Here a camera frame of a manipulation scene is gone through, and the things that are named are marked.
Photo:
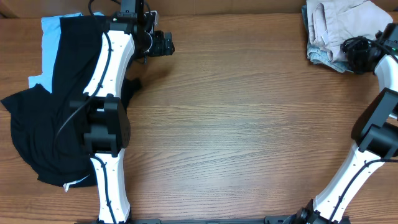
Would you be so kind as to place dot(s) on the folded light blue jeans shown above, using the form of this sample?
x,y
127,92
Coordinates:
x,y
323,59

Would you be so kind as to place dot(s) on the beige khaki shorts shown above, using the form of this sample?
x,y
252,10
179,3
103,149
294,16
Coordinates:
x,y
331,22

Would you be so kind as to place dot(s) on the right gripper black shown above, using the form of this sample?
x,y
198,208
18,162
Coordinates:
x,y
352,54

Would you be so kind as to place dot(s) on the light blue shirt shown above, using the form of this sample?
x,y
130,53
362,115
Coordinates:
x,y
50,41

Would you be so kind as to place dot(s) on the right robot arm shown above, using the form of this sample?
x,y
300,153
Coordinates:
x,y
374,139

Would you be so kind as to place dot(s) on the black t-shirt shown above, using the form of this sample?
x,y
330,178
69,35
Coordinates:
x,y
40,130

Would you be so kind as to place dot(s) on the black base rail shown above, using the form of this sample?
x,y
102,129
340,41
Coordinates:
x,y
266,220

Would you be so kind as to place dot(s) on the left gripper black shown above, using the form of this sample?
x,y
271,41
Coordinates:
x,y
167,43

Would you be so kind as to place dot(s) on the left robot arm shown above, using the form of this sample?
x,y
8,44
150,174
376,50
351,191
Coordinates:
x,y
100,121

